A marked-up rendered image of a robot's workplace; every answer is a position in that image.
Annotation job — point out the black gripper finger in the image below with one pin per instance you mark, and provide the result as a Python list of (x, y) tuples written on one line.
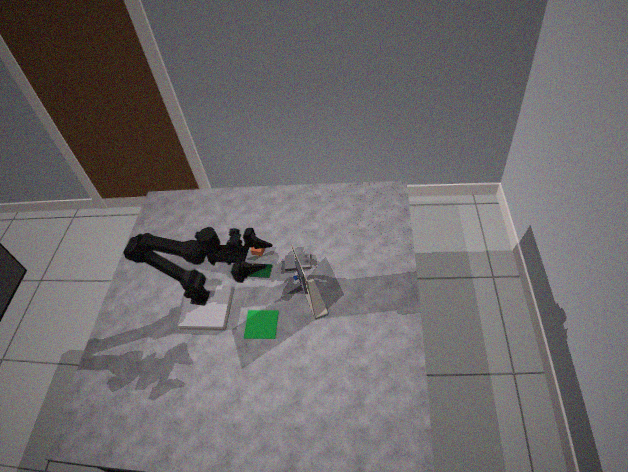
[(258, 243), (249, 268)]

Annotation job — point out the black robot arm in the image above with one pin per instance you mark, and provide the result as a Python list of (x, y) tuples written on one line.
[(140, 249)]

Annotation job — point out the beige panel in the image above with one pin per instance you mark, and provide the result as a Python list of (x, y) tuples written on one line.
[(311, 292)]

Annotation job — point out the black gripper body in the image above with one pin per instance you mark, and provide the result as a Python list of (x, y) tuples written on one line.
[(242, 253)]

